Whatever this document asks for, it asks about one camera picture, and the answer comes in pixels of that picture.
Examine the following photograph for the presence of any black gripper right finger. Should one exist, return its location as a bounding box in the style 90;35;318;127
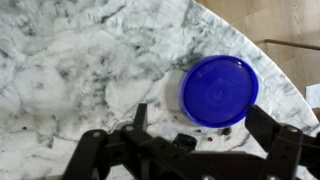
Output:
244;103;320;180

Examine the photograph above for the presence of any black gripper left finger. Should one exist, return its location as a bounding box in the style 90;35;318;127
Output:
61;102;201;180

